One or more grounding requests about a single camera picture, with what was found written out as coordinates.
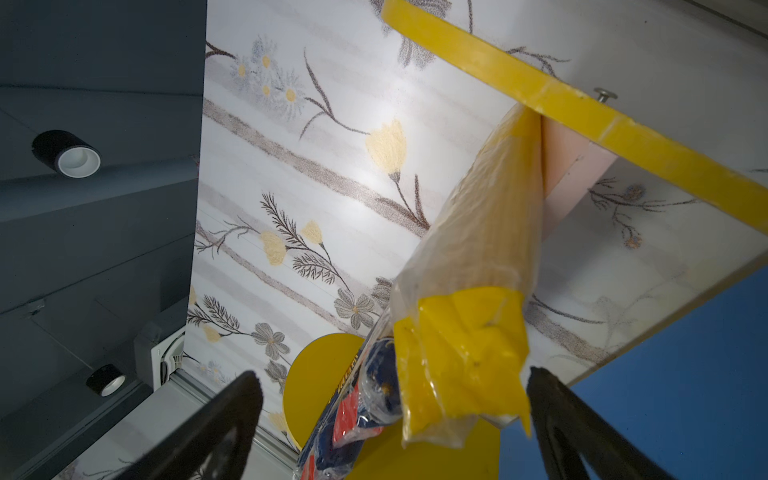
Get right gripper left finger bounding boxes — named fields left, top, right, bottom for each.
left=119, top=371, right=264, bottom=479

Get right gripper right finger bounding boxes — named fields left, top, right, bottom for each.
left=526, top=367, right=671, bottom=479

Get large yellow spaghetti bag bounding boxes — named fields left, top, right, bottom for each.
left=390, top=105, right=544, bottom=448

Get dark blue Barilla spaghetti bag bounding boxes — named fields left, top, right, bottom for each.
left=293, top=309, right=402, bottom=479

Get yellow shelf pink blue boards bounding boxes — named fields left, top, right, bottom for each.
left=281, top=0, right=768, bottom=480

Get black ceiling spotlight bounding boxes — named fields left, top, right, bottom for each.
left=32, top=130, right=102, bottom=179
left=86, top=364, right=126, bottom=397

